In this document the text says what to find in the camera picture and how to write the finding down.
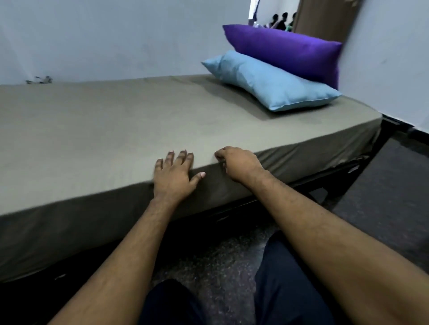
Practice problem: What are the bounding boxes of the person's left hand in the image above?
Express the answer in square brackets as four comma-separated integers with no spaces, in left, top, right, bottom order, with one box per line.
[153,150,206,205]

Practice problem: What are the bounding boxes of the person's right forearm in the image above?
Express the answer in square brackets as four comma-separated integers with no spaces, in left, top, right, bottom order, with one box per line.
[241,169,429,325]

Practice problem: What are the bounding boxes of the light blue pillow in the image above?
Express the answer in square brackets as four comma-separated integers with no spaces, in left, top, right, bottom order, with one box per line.
[201,50,342,112]

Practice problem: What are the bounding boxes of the person's right hand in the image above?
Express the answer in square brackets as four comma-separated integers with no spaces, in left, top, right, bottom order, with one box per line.
[214,146,267,184]

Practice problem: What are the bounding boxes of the person's dark trousers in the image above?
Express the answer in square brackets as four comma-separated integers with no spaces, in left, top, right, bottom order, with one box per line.
[139,231,336,325]

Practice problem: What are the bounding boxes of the person's left forearm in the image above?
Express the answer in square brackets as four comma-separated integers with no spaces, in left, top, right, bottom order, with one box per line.
[48,197,178,325]

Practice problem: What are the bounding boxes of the purple dotted pillow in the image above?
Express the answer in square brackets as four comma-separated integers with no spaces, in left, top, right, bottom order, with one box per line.
[223,24,343,90]

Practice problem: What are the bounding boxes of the dark wooden bed frame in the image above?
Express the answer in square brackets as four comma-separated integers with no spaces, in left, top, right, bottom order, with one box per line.
[201,115,403,228]

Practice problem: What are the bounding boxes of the plain taupe bed sheet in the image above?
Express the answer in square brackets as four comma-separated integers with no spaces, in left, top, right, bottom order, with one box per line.
[0,74,383,283]

